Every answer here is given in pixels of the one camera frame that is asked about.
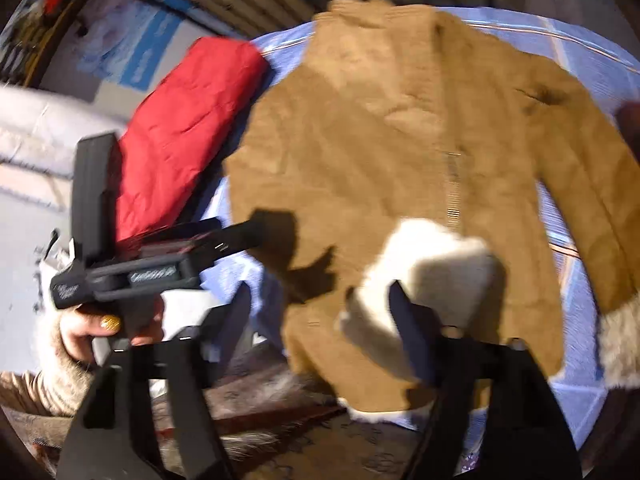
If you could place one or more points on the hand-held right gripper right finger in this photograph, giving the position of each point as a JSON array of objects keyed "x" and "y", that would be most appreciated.
[{"x": 404, "y": 327}]

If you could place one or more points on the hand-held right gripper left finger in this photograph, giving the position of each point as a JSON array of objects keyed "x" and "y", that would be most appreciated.
[{"x": 239, "y": 312}]

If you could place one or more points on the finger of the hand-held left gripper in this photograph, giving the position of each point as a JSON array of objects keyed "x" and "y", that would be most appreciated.
[{"x": 240, "y": 235}]

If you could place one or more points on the brown coat with white fur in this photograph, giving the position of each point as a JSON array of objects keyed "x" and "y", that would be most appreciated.
[{"x": 360, "y": 160}]

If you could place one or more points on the person's left forearm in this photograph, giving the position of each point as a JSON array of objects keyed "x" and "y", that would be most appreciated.
[{"x": 35, "y": 385}]

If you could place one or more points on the person's left hand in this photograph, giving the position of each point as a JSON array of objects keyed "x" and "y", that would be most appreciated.
[{"x": 82, "y": 330}]

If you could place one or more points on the red puffer jacket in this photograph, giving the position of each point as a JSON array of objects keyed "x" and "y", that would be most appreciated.
[{"x": 185, "y": 125}]

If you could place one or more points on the dark patterned cloth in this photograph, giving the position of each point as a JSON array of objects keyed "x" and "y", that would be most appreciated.
[{"x": 280, "y": 440}]

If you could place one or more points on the white quilted cushion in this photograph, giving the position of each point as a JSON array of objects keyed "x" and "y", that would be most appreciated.
[{"x": 45, "y": 130}]

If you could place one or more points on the blue plaid blanket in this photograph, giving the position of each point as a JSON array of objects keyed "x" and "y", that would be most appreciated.
[{"x": 570, "y": 60}]

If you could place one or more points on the blue and white wall poster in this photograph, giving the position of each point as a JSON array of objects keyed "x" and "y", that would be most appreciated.
[{"x": 130, "y": 45}]

